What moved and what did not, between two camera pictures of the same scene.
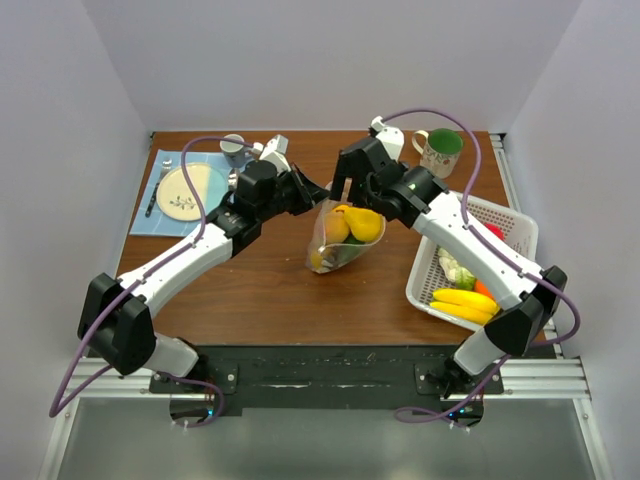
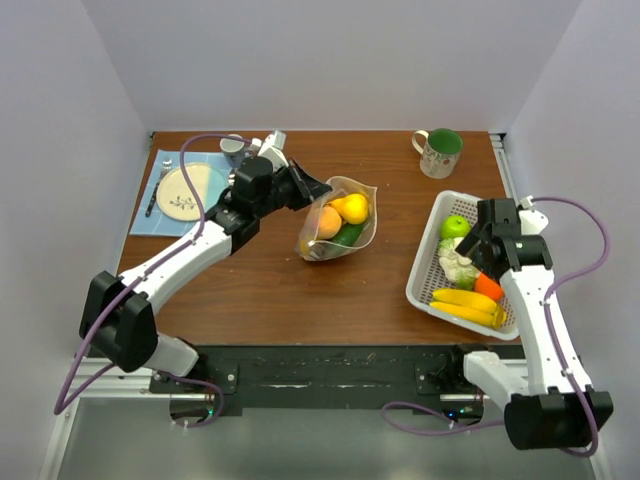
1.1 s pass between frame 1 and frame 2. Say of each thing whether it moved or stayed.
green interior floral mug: stayed
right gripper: moved
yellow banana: stayed
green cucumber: moved
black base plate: stayed
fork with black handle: stayed
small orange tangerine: stayed
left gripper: stayed
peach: moved
